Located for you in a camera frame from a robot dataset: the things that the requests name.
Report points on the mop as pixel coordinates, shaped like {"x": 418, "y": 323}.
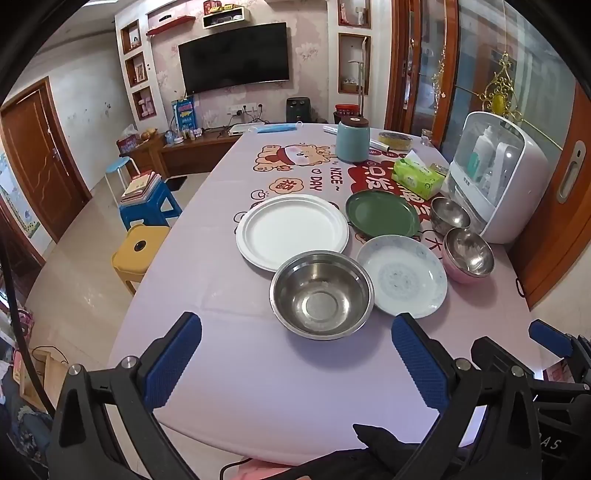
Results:
{"x": 361, "y": 78}

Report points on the white round plate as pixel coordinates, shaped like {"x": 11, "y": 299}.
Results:
{"x": 291, "y": 230}

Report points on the white blue-patterned plate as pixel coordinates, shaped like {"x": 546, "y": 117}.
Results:
{"x": 401, "y": 277}

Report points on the red snack box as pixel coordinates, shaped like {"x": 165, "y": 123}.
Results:
{"x": 127, "y": 145}

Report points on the brown wooden door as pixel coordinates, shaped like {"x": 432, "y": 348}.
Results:
{"x": 41, "y": 161}

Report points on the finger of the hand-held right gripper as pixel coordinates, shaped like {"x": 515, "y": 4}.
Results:
{"x": 496, "y": 354}
{"x": 549, "y": 339}

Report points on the stack of books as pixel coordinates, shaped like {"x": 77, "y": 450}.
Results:
{"x": 138, "y": 187}

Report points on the blue box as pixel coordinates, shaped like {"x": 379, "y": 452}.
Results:
{"x": 184, "y": 115}

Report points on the blue face mask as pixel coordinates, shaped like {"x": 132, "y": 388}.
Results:
{"x": 277, "y": 129}

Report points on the black air fryer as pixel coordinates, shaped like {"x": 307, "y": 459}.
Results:
{"x": 297, "y": 110}

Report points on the wooden television cabinet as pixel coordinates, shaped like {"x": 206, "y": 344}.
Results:
{"x": 194, "y": 152}

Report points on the white wall shelf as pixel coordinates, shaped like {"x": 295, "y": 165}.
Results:
{"x": 226, "y": 17}

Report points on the orange sliding door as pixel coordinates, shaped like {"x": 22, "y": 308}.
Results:
{"x": 549, "y": 258}

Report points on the large steel bowl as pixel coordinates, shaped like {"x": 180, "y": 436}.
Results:
{"x": 318, "y": 295}

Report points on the green plate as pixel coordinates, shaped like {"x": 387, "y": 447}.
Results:
{"x": 381, "y": 214}

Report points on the colourful wall poster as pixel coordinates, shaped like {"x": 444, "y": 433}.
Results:
{"x": 21, "y": 207}

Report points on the light blue round stool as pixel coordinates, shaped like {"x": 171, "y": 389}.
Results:
{"x": 117, "y": 162}

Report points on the wooden box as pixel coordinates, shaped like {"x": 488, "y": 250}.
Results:
{"x": 46, "y": 378}

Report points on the pink steel bowl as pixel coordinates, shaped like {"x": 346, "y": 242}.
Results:
{"x": 468, "y": 254}

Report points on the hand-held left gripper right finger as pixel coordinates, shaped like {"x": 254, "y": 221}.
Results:
{"x": 420, "y": 364}

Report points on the printed pink tablecloth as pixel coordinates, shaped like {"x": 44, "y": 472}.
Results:
{"x": 277, "y": 383}

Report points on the yellow plastic stool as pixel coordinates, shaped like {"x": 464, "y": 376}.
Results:
{"x": 138, "y": 249}

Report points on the gold hanging ornament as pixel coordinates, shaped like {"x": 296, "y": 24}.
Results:
{"x": 501, "y": 85}

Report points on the red bucket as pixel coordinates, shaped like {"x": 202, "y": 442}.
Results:
{"x": 346, "y": 110}

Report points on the teal canister with brown lid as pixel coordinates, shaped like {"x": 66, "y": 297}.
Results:
{"x": 352, "y": 143}

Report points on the glass cup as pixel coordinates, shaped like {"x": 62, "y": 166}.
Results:
{"x": 427, "y": 138}

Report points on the yellow round tin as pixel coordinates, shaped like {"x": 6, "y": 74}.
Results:
{"x": 397, "y": 141}

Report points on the green tissue pack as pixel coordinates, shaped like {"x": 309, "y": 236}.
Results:
{"x": 415, "y": 177}

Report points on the small steel bowl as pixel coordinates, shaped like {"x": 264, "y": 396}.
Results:
{"x": 450, "y": 214}

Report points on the blue plastic stool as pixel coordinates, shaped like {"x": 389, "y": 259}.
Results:
{"x": 152, "y": 207}

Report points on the red wall shelf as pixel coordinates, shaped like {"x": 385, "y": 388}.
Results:
{"x": 171, "y": 24}

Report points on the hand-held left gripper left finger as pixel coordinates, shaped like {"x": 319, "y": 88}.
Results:
{"x": 173, "y": 362}

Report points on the black television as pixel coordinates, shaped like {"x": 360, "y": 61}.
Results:
{"x": 233, "y": 57}

